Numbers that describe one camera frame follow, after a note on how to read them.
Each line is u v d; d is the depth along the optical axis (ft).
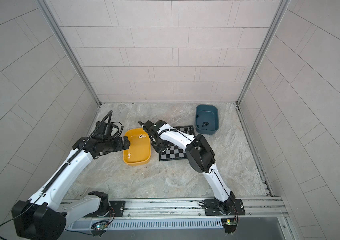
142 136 3.16
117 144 2.28
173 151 2.92
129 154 2.87
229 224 2.23
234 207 2.09
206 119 3.47
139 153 2.89
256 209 2.33
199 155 1.76
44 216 1.17
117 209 2.32
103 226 2.10
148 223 2.23
